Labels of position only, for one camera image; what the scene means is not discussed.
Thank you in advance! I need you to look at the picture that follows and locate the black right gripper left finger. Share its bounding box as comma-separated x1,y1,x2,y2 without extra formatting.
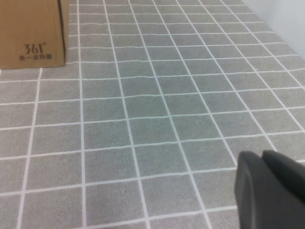
234,150,305,229

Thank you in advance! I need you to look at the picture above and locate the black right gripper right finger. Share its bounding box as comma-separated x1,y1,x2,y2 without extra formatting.
262,149,305,200

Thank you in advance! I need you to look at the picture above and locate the brown cardboard shoe box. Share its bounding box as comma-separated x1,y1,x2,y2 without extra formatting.
0,0,70,70

